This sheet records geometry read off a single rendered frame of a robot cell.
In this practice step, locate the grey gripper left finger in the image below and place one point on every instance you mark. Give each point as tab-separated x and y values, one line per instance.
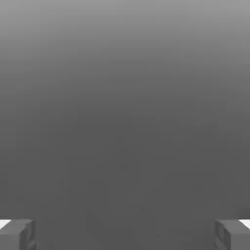
13	234

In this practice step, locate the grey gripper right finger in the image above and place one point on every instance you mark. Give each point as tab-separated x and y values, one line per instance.
236	234

